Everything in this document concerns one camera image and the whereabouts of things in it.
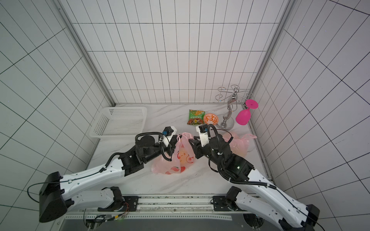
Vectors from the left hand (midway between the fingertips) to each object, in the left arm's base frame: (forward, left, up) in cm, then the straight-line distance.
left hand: (178, 138), depth 71 cm
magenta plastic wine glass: (+23, -42, -10) cm, 48 cm away
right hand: (0, -6, +3) cm, 7 cm away
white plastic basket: (+27, +52, -23) cm, 63 cm away
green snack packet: (+31, -11, -22) cm, 40 cm away
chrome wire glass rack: (+27, -33, -21) cm, 48 cm away
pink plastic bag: (-4, -3, -15) cm, 16 cm away
